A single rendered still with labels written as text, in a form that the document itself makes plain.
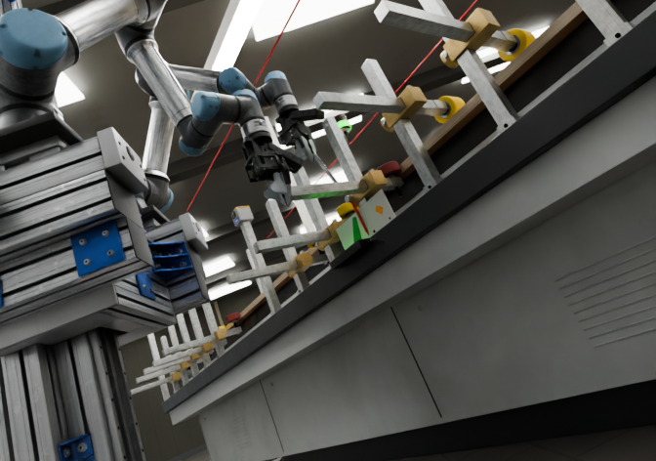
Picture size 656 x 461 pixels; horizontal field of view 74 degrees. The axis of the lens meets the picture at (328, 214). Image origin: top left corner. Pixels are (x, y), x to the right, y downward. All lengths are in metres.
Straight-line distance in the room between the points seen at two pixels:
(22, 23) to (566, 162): 1.11
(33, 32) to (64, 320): 0.58
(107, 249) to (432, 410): 1.20
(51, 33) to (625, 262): 1.33
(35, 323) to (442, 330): 1.13
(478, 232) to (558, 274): 0.26
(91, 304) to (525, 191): 0.95
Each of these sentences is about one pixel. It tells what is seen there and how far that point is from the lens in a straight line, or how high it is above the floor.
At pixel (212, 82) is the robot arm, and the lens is 1.51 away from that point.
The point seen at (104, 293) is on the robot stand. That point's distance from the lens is 1.02.
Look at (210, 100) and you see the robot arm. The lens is 1.18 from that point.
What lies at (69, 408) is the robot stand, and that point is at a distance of 1.16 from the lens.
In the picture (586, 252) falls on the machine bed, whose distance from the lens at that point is 1.23.
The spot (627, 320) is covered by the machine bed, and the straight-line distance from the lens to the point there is 1.24.
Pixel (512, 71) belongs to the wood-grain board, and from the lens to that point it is 1.25.
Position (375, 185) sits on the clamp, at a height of 0.82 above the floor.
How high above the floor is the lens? 0.38
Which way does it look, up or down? 19 degrees up
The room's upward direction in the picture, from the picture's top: 24 degrees counter-clockwise
